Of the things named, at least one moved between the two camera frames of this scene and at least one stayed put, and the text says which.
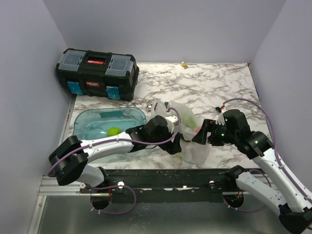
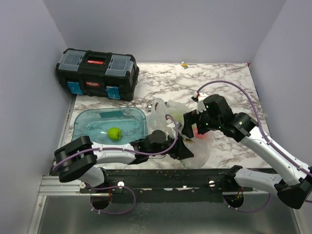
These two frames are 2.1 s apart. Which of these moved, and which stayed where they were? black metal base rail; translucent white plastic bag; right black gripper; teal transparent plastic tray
Moved: right black gripper
Stayed: teal transparent plastic tray; black metal base rail; translucent white plastic bag
